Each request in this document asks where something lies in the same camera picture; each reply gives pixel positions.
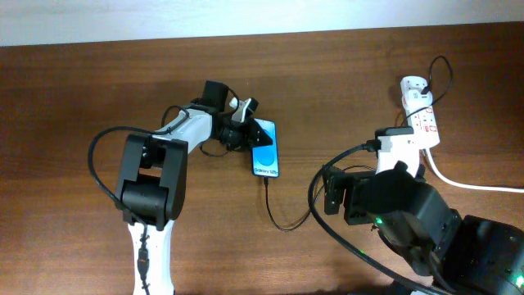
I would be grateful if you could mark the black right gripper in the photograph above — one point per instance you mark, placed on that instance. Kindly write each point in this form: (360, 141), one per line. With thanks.
(349, 183)

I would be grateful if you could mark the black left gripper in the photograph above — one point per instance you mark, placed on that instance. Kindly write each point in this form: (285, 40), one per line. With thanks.
(250, 136)

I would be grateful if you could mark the blue Galaxy smartphone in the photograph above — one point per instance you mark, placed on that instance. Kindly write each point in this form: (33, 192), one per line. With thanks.
(265, 159)

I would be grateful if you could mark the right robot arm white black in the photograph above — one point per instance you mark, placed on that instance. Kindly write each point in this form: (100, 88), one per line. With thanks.
(463, 254)

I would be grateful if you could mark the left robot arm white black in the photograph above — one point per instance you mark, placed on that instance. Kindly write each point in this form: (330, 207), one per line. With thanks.
(153, 175)

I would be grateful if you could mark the white USB charger plug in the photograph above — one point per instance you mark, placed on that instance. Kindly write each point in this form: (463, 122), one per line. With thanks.
(413, 100)

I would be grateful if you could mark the white power strip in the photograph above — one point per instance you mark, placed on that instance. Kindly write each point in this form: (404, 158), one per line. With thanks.
(423, 120)

